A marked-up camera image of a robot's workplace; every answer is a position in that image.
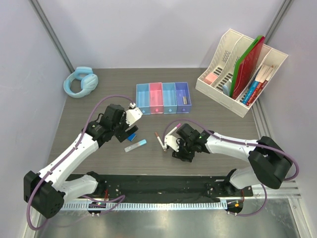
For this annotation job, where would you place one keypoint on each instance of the red perforated board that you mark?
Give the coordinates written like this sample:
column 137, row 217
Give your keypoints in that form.
column 248, row 67

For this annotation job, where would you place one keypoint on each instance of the teal blue drawer box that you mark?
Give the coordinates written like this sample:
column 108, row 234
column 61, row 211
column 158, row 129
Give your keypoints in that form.
column 169, row 98

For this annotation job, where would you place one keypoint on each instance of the purple drawer box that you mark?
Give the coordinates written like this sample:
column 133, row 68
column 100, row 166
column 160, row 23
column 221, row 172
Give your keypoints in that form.
column 182, row 89

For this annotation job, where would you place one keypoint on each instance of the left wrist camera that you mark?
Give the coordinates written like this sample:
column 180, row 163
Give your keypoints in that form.
column 133, row 114

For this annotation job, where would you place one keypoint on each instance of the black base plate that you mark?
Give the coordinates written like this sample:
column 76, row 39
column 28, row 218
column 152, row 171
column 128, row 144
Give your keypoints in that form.
column 146, row 187

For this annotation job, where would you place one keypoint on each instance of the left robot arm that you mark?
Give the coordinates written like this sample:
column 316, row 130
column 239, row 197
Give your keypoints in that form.
column 47, row 190

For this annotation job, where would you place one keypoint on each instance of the blue pencil sharpener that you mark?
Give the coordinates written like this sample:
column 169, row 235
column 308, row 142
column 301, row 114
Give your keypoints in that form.
column 132, row 137

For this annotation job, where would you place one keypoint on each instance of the brown capped white pen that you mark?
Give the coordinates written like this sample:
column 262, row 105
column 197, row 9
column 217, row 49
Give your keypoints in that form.
column 160, row 141

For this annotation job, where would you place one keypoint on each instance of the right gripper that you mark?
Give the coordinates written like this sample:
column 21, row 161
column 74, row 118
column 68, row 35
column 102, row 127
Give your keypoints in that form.
column 183, row 156

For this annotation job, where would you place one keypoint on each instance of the books in rack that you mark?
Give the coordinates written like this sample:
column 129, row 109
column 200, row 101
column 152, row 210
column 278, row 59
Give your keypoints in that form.
column 262, row 74

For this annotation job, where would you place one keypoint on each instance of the green board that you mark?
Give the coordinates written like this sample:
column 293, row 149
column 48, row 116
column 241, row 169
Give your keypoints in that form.
column 245, row 54

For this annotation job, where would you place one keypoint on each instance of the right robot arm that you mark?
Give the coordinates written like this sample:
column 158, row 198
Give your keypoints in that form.
column 268, row 163

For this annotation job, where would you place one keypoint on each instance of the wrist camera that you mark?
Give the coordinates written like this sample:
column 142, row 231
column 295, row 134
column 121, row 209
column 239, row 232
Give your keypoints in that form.
column 133, row 114
column 170, row 141

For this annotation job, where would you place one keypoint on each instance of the white file organizer rack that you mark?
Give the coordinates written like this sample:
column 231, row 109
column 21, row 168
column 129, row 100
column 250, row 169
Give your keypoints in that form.
column 237, row 59

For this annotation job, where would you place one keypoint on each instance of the light blue headphones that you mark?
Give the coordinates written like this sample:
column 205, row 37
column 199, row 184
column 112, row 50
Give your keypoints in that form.
column 88, row 82

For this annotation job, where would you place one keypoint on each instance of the pink drawer box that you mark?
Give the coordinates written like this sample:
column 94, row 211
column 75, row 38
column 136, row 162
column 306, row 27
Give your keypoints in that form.
column 156, row 99

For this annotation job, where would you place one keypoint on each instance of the blue capped white marker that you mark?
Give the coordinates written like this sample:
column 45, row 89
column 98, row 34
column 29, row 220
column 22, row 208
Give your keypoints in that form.
column 135, row 145

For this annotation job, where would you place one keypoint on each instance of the pink notepad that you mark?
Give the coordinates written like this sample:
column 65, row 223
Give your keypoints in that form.
column 210, row 78

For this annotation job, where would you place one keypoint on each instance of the beige worn eraser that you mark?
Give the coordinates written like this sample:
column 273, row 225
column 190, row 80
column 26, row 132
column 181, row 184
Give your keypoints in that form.
column 185, row 100

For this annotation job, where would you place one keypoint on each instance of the magenta capped white pen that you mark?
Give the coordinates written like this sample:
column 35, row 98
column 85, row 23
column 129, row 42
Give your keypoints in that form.
column 175, row 126

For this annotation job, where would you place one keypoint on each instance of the light blue item in rack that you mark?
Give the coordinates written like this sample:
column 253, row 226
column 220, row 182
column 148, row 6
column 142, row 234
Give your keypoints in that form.
column 226, row 88

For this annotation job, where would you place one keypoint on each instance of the slotted cable duct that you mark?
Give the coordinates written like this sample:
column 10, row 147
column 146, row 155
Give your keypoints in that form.
column 86, row 205

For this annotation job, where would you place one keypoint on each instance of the light blue drawer box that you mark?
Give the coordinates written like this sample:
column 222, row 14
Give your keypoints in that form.
column 143, row 98

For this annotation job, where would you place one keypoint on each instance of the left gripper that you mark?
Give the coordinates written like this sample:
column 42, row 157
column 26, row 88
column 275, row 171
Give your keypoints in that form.
column 123, row 134

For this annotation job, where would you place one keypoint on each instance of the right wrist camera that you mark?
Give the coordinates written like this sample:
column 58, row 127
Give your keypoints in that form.
column 170, row 141

